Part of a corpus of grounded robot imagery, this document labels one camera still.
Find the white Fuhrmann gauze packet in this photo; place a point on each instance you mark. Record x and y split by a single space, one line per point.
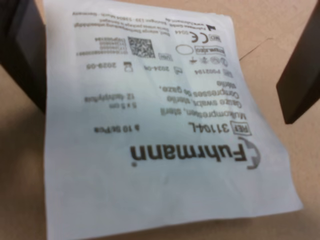
162 150

